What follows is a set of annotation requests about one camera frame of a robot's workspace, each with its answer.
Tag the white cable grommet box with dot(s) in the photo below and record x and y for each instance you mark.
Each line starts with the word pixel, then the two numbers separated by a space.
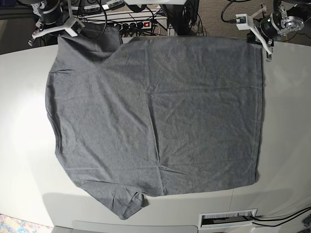
pixel 226 219

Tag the grey T-shirt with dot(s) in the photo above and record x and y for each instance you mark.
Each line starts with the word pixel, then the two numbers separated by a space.
pixel 167 116

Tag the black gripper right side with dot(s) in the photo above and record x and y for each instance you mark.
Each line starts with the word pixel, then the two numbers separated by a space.
pixel 51 12

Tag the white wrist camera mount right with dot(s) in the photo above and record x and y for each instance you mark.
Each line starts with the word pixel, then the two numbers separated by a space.
pixel 72 26

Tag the black power strip red switch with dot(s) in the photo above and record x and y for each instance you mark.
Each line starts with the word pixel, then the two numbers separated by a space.
pixel 133 26

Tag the black silver gripper left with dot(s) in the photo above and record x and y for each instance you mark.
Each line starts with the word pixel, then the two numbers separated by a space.
pixel 271 26

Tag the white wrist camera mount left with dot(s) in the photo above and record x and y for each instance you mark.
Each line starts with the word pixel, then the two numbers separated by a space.
pixel 248 22

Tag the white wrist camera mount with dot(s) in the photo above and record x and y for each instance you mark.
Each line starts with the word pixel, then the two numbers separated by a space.
pixel 248 22
pixel 72 26

